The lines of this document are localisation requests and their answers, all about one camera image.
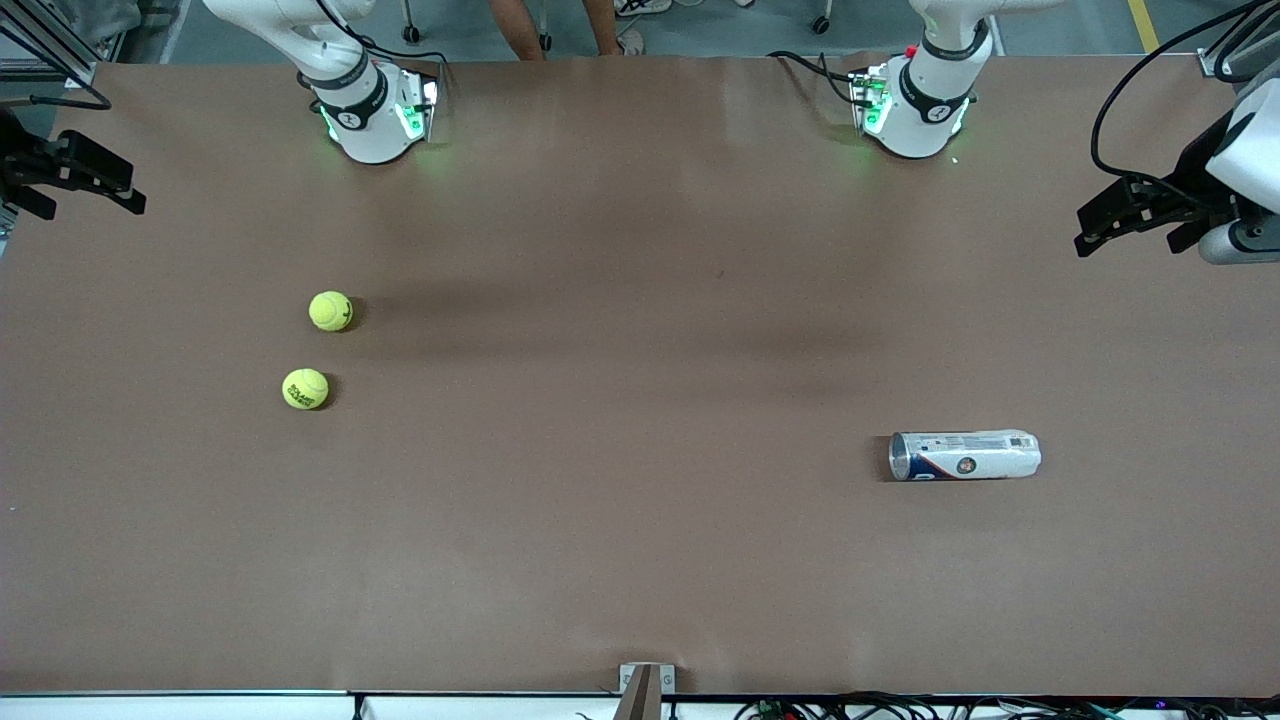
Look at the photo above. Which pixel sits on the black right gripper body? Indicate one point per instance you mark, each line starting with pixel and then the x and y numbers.
pixel 22 163

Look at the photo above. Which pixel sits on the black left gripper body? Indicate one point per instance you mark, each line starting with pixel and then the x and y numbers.
pixel 1196 170

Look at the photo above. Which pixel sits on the plain yellow tennis ball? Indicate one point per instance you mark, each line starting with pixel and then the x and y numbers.
pixel 330 311

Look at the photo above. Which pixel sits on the clear tennis ball can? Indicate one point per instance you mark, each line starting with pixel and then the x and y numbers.
pixel 965 455

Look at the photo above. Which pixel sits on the yellow tennis ball black print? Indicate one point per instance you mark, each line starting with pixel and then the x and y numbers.
pixel 305 389

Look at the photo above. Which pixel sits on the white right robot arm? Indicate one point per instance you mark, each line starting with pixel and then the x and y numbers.
pixel 370 130

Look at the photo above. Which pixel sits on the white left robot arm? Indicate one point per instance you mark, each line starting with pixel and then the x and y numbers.
pixel 930 120

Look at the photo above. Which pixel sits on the black chair caster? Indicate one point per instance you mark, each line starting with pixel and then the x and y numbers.
pixel 822 23
pixel 411 34

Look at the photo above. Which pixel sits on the bare person leg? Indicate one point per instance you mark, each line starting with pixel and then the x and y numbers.
pixel 518 30
pixel 603 28

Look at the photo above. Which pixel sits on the brown table cover sheet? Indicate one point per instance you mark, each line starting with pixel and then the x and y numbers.
pixel 640 300

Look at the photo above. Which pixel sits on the white table edge strip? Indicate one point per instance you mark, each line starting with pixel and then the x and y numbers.
pixel 150 708

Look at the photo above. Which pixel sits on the aluminium frame profile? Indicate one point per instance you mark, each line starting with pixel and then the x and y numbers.
pixel 60 62
pixel 1215 62

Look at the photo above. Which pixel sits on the grey camera pole bracket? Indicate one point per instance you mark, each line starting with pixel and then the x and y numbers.
pixel 647 700

